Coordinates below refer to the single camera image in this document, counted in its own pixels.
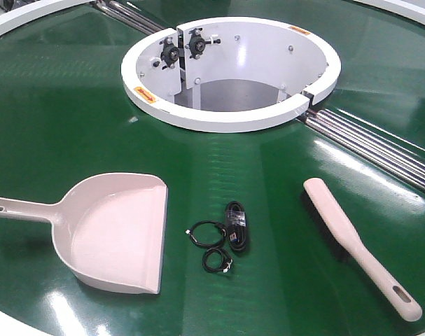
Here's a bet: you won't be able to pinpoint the black USB cable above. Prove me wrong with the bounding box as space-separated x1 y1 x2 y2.
224 200 250 255

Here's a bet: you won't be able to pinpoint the large black wire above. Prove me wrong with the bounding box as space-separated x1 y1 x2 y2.
186 220 227 249

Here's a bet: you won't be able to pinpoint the small black wire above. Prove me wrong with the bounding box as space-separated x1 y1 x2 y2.
202 247 234 274

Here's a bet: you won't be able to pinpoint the pink plastic dustpan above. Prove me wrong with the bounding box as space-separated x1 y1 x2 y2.
0 172 168 294

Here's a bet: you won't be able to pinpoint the beige hand brush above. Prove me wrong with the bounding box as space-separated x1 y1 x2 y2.
303 178 423 322

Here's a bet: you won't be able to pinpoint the green conveyor belt surface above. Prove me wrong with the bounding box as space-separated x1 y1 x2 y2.
0 4 425 335

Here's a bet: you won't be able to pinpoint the steel rollers top left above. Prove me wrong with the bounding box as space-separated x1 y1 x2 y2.
91 1 165 35

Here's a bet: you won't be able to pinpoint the steel rollers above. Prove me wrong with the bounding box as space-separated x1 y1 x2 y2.
91 1 165 35
298 109 425 193

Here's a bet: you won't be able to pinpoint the steel rollers right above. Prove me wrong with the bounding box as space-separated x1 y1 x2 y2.
298 109 425 193

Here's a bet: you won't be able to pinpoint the white outer rim top left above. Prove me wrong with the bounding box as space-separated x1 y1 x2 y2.
0 0 89 37

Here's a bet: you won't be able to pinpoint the white rim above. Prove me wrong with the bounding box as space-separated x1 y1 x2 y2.
0 0 89 37
0 311 47 335
356 0 425 26

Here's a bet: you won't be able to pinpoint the white outer rim top right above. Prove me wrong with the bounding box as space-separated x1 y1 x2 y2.
356 0 425 26

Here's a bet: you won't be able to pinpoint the white outer rim bottom left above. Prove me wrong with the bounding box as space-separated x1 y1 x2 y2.
0 311 47 335

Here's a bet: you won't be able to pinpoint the white central hub ring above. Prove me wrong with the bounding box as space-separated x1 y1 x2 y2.
120 15 342 133

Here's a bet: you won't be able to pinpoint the left black bearing mount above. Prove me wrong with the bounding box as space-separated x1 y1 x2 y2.
160 37 179 69

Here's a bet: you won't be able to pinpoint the black bearing mount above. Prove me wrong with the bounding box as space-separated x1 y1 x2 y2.
186 28 221 60
160 37 179 69

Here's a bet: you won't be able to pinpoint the right black bearing mount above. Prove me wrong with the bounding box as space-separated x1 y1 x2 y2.
186 28 221 60

